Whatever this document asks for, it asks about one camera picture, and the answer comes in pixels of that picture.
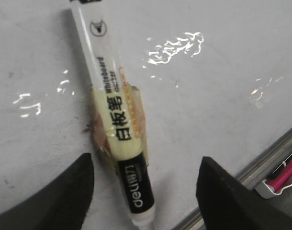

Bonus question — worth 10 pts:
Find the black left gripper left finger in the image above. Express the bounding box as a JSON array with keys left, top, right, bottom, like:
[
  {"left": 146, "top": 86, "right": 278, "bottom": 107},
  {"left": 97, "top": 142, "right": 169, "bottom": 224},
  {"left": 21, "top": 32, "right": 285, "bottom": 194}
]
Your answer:
[{"left": 0, "top": 153, "right": 94, "bottom": 230}]

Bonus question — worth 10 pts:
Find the grey aluminium whiteboard frame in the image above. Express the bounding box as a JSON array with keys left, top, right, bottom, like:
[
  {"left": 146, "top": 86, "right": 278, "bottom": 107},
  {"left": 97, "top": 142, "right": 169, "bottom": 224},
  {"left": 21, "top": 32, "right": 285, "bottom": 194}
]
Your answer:
[{"left": 175, "top": 128, "right": 292, "bottom": 230}]

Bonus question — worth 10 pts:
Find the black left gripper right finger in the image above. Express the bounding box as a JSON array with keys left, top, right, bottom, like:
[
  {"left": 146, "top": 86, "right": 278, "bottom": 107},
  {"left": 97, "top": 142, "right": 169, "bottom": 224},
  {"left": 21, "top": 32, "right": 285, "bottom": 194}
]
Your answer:
[{"left": 196, "top": 156, "right": 292, "bottom": 230}]

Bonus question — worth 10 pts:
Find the white whiteboard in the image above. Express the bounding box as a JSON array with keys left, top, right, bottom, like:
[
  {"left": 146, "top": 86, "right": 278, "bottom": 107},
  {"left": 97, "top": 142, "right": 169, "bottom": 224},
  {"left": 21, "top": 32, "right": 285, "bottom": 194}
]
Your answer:
[{"left": 0, "top": 0, "right": 292, "bottom": 230}]

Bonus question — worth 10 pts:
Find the silver marker tray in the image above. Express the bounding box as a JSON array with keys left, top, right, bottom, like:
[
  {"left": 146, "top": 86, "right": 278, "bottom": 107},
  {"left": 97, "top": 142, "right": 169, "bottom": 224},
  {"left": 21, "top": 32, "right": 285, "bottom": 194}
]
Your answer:
[{"left": 255, "top": 154, "right": 292, "bottom": 199}]

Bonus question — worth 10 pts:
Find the black white whiteboard marker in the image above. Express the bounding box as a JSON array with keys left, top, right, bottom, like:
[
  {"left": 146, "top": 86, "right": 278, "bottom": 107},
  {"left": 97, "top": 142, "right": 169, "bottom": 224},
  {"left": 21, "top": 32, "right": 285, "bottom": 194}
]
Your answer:
[{"left": 70, "top": 0, "right": 156, "bottom": 230}]

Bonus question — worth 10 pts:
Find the pink marker in tray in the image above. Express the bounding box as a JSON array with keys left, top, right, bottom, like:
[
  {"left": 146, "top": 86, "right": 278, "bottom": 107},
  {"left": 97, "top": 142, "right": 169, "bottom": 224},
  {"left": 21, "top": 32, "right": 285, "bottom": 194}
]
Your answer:
[{"left": 267, "top": 159, "right": 292, "bottom": 192}]

